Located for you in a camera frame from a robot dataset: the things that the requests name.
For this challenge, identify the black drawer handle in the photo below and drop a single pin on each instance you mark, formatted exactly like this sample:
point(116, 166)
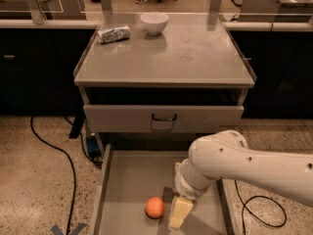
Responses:
point(166, 119)

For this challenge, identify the grey post left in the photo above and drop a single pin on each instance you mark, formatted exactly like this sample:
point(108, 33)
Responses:
point(36, 13)

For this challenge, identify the white ceramic bowl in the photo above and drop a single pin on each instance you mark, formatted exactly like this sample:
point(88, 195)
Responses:
point(154, 22)

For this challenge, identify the crinkled foil snack bag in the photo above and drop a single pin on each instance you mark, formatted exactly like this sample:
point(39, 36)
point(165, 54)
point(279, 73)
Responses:
point(113, 34)

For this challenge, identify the dark lower cabinets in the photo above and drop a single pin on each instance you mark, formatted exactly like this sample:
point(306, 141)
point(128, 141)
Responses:
point(37, 72)

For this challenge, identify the open grey middle drawer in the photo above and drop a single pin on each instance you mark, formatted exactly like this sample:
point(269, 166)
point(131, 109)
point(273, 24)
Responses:
point(130, 178)

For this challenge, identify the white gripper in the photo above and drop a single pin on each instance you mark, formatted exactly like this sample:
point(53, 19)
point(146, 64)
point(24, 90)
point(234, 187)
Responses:
point(186, 188)

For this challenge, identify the orange fruit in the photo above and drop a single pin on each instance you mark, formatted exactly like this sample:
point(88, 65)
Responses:
point(154, 208)

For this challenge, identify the blue power box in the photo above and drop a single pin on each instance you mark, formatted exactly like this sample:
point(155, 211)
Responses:
point(93, 149)

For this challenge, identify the grey top drawer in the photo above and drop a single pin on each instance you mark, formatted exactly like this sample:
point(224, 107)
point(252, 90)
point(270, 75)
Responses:
point(190, 119)

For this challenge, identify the grey metal drawer cabinet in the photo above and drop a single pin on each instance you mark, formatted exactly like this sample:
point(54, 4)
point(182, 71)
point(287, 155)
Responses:
point(193, 62)

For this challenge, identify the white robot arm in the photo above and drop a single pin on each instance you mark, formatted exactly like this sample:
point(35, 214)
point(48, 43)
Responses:
point(226, 155)

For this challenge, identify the white horizontal rail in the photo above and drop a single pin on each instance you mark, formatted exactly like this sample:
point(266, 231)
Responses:
point(240, 26)

